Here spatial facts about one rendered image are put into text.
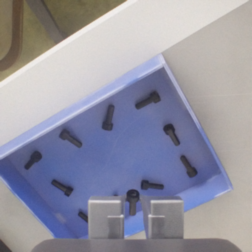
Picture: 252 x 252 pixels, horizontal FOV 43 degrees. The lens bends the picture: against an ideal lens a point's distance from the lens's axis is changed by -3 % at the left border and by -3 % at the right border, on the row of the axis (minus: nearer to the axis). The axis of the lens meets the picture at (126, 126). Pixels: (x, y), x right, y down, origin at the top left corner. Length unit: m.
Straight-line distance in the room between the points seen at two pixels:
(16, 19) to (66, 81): 0.38
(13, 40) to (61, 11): 0.56
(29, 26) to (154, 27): 0.99
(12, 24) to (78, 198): 0.39
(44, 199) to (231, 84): 0.16
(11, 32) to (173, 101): 0.42
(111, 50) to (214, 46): 0.06
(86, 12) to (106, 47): 0.93
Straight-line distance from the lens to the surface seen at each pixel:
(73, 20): 1.13
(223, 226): 0.28
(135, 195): 0.17
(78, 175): 0.24
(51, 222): 0.25
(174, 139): 0.21
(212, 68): 0.21
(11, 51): 0.59
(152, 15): 0.20
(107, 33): 0.20
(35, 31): 1.17
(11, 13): 0.57
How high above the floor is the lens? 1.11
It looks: 64 degrees down
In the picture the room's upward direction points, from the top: 180 degrees counter-clockwise
